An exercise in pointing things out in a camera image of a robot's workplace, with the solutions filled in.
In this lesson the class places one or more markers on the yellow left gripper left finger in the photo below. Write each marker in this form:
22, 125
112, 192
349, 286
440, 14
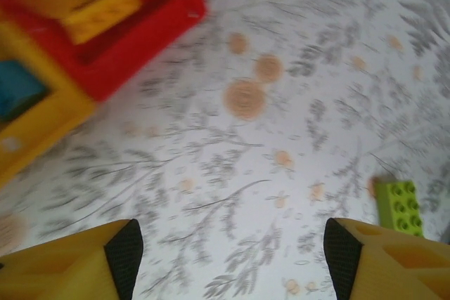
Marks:
59, 272

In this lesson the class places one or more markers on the yellow plastic bin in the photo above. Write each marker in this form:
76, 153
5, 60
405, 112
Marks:
52, 117

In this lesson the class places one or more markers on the orange long lego brick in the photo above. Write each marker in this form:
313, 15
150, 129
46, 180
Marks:
102, 19

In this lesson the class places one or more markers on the green lego brick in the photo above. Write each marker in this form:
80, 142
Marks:
399, 208

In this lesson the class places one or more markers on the floral table cover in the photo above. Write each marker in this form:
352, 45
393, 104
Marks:
246, 131

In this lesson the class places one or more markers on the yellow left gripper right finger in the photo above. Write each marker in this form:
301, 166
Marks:
397, 268

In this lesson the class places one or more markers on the blue lego brick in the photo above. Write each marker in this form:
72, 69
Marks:
17, 89

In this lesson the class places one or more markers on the red plastic bin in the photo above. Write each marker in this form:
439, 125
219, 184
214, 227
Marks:
147, 22

